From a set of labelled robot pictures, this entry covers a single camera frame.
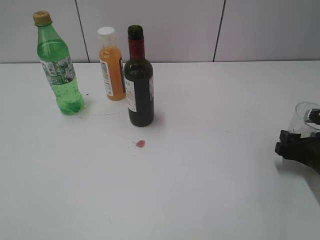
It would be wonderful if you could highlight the transparent plastic cup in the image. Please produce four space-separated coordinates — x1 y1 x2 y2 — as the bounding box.
287 101 320 138

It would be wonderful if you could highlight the orange juice bottle white cap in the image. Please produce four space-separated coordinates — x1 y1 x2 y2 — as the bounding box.
97 26 126 101

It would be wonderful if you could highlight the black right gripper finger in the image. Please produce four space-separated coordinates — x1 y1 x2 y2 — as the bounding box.
303 108 320 125
275 130 320 174

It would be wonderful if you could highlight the dark red wine bottle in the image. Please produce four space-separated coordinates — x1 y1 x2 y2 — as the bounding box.
123 25 155 127

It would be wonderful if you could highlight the green plastic soda bottle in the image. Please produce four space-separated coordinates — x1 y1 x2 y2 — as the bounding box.
32 10 85 115

